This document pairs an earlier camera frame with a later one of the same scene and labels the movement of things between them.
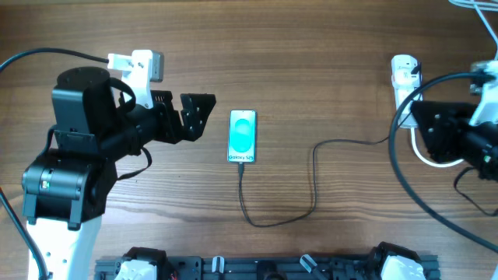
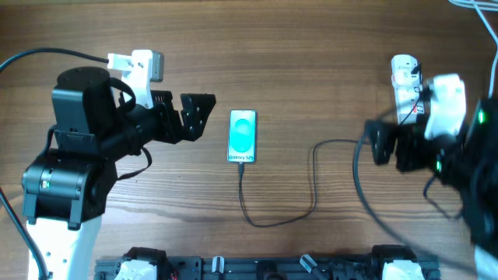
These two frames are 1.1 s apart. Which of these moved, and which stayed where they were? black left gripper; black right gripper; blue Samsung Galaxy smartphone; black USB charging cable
Moved: black right gripper
Stayed: blue Samsung Galaxy smartphone; black USB charging cable; black left gripper
